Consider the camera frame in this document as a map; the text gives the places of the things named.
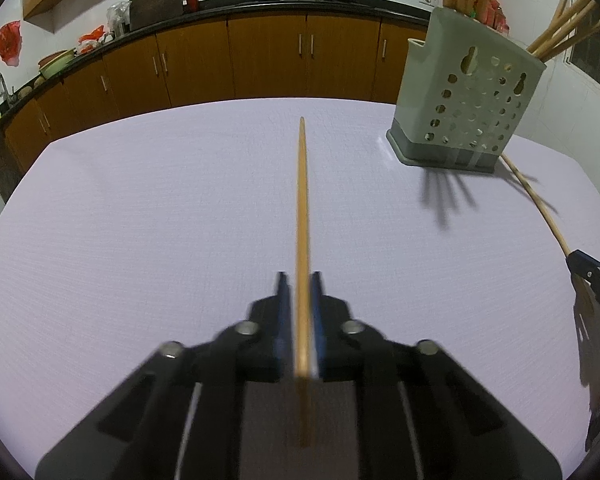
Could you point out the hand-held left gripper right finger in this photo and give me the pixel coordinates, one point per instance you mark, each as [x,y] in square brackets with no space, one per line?
[317,320]

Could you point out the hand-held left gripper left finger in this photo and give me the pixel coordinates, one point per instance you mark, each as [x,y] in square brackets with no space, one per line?
[282,320]

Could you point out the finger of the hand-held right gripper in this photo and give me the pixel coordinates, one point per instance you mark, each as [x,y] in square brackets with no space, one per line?
[597,280]

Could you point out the grey-green perforated utensil holder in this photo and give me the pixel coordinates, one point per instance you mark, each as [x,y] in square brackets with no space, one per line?
[470,110]

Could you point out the bamboo sticks pair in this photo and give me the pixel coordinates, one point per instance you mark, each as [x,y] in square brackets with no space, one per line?
[570,25]

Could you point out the chopsticks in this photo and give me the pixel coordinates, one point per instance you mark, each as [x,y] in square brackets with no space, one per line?
[565,18]

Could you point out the lavender tablecloth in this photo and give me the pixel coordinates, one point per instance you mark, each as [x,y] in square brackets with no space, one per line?
[155,235]

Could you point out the brown wooden base cabinet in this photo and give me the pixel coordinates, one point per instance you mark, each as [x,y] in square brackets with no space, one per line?
[265,60]

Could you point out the red package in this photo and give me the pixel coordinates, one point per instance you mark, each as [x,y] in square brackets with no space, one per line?
[497,16]

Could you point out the black kitchen countertop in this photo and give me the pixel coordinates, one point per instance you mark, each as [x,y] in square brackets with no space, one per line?
[280,4]

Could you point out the dark cutting board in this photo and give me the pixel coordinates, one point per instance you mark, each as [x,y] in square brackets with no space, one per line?
[155,6]

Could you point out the red and white bag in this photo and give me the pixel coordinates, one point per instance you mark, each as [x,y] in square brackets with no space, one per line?
[91,40]

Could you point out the clear plastic bag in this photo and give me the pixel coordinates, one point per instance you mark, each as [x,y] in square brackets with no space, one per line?
[119,20]

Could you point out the green basin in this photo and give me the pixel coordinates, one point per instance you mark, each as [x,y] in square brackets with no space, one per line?
[56,64]

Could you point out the metal faucet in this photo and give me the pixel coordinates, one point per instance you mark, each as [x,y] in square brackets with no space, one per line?
[4,90]

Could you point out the red plastic bag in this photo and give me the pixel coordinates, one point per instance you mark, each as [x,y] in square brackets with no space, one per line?
[7,42]

